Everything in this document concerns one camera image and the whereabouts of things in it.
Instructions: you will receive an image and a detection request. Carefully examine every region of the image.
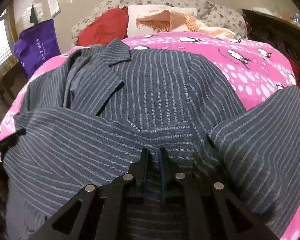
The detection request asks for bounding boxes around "grey pinstriped coat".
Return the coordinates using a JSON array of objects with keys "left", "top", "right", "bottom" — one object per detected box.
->
[{"left": 2, "top": 38, "right": 300, "bottom": 240}]

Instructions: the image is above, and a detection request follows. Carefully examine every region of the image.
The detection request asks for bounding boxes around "dark wooden side table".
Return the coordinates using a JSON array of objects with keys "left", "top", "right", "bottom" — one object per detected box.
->
[{"left": 0, "top": 62, "right": 27, "bottom": 109}]

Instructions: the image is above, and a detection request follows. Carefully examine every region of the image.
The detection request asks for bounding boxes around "purple tote bag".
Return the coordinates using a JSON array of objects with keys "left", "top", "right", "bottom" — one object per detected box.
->
[{"left": 13, "top": 19, "right": 61, "bottom": 79}]

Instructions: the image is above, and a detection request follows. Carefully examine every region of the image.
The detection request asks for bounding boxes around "pink penguin quilt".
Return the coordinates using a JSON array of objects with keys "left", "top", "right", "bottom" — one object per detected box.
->
[{"left": 0, "top": 31, "right": 300, "bottom": 240}]

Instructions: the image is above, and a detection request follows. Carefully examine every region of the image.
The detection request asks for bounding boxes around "red garment by bed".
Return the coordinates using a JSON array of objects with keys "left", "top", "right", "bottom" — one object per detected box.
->
[{"left": 288, "top": 58, "right": 300, "bottom": 89}]

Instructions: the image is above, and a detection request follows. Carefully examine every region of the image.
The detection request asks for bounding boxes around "red heart pillow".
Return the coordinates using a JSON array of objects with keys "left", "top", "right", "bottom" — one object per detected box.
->
[{"left": 77, "top": 7, "right": 129, "bottom": 46}]

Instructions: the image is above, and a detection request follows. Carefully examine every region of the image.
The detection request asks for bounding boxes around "white pillow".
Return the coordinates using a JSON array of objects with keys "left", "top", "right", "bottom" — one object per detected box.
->
[{"left": 127, "top": 4, "right": 198, "bottom": 37}]

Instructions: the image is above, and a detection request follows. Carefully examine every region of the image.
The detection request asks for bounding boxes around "peach fringed scarf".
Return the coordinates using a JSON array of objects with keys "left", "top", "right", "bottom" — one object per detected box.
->
[{"left": 151, "top": 12, "right": 236, "bottom": 39}]

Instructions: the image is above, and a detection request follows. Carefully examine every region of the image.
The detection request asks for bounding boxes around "floral grey bedding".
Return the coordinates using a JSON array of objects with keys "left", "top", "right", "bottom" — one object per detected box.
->
[{"left": 71, "top": 0, "right": 248, "bottom": 46}]

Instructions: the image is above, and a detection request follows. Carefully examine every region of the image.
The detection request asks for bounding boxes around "dark cloth on wall hook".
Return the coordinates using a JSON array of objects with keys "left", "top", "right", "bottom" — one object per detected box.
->
[{"left": 29, "top": 6, "right": 39, "bottom": 25}]

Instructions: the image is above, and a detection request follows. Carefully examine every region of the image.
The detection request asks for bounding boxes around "wall calendar poster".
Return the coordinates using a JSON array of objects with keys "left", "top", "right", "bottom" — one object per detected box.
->
[{"left": 47, "top": 0, "right": 61, "bottom": 18}]

